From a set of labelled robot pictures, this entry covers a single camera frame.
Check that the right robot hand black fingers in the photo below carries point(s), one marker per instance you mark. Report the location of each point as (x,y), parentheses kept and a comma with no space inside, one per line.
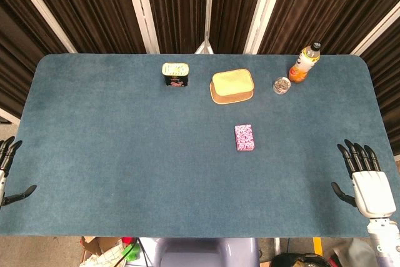
(373,190)

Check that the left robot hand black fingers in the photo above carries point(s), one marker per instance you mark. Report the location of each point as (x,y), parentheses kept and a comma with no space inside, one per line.
(9,154)

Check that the pink white patterned packet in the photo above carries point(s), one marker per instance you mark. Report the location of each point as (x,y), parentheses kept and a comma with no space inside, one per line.
(244,137)

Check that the dark brown curtain panel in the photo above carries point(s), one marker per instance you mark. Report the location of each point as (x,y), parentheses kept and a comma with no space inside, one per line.
(387,85)
(18,45)
(178,7)
(328,4)
(234,7)
(90,7)

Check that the white table leg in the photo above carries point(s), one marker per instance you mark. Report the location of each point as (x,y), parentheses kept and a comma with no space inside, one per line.
(276,245)

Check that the blue felt table cover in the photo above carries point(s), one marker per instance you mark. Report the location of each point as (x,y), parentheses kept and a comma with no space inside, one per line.
(140,160)

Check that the cardboard box with paper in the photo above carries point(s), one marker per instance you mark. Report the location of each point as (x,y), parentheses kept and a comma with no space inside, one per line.
(100,253)

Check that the small clear glass jar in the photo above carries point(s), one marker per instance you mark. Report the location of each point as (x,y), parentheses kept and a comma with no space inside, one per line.
(282,85)

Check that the orange drink bottle black cap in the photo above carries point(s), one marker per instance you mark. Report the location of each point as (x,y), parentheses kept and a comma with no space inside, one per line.
(302,67)

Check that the small red object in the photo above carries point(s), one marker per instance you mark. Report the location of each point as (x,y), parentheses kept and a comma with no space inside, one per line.
(127,240)

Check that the green plastic object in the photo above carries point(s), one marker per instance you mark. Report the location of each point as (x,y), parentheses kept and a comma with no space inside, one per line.
(131,253)

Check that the yellow sponge block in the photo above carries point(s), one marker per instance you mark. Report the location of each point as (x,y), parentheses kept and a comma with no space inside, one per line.
(232,84)

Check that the lavender robot torso base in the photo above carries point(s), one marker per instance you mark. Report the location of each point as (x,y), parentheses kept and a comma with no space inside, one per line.
(206,253)

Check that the black tin can yellow lid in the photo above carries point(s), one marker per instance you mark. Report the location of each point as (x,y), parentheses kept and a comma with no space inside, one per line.
(175,74)

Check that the thin white stand pole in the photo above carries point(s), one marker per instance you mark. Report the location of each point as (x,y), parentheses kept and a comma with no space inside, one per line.
(208,13)

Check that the white frame post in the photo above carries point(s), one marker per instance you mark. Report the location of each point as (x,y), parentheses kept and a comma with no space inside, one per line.
(375,32)
(142,10)
(264,10)
(43,10)

